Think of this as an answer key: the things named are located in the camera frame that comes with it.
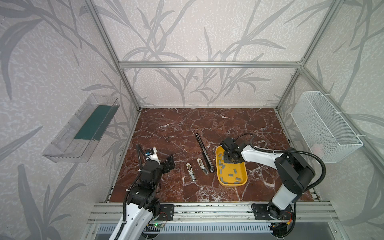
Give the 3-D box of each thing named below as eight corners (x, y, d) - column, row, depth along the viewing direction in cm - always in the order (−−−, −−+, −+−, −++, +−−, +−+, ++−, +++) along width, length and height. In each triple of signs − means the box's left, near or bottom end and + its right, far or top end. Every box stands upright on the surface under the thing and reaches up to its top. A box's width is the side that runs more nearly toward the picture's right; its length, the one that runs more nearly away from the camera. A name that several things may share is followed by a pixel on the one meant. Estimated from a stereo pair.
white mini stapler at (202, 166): (206, 175, 88) (206, 171, 83) (196, 163, 92) (196, 159, 88) (209, 172, 89) (210, 169, 84) (199, 161, 93) (199, 157, 89)
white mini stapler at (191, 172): (193, 182, 85) (192, 179, 81) (186, 167, 91) (185, 163, 86) (196, 180, 86) (196, 177, 81) (190, 166, 92) (189, 162, 87)
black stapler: (209, 174, 89) (209, 172, 86) (193, 137, 106) (193, 134, 103) (215, 171, 90) (216, 169, 87) (198, 135, 107) (198, 132, 104)
